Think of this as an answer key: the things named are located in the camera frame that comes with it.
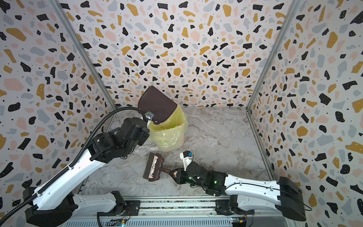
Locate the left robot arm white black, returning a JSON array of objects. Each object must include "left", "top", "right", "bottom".
[{"left": 23, "top": 117, "right": 149, "bottom": 227}]

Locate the brown dustpan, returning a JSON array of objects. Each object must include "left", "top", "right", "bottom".
[{"left": 138, "top": 86, "right": 178, "bottom": 125}]

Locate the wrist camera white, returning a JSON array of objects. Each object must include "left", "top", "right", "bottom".
[
  {"left": 145, "top": 111, "right": 155, "bottom": 122},
  {"left": 180, "top": 151, "right": 194, "bottom": 171}
]

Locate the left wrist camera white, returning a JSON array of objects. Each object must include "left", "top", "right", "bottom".
[{"left": 145, "top": 111, "right": 155, "bottom": 122}]

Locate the brown cartoon face brush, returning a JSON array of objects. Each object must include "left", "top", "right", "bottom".
[{"left": 143, "top": 152, "right": 176, "bottom": 182}]

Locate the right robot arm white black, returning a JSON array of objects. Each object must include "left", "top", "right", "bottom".
[{"left": 168, "top": 162, "right": 306, "bottom": 221}]

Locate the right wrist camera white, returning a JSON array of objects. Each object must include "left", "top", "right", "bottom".
[{"left": 180, "top": 151, "right": 194, "bottom": 171}]

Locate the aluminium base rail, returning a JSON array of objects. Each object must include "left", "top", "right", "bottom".
[{"left": 55, "top": 195, "right": 273, "bottom": 227}]

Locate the black corrugated cable conduit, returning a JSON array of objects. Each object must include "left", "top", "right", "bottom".
[{"left": 0, "top": 106, "right": 148, "bottom": 226}]

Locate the bin with yellow bag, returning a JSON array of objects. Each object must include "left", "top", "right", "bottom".
[{"left": 148, "top": 105, "right": 189, "bottom": 152}]

